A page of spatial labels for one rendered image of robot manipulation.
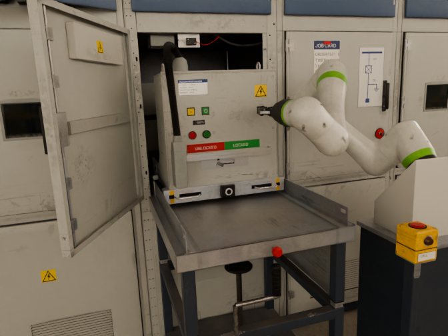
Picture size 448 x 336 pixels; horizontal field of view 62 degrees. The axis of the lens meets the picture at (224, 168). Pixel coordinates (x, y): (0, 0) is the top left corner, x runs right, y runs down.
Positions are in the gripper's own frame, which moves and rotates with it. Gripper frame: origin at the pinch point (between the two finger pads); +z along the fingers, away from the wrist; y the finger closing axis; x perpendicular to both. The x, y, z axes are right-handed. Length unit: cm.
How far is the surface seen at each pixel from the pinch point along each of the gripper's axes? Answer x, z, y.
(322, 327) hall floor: -123, 22, 43
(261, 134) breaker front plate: -10.7, 8.5, 3.3
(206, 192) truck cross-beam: -33.2, 7.4, -22.9
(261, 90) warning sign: 7.9, 8.4, 3.4
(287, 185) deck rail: -34.1, 5.1, 13.8
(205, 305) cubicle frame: -99, 30, -21
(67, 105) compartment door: 6, -13, -71
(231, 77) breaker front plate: 13.4, 8.5, -9.5
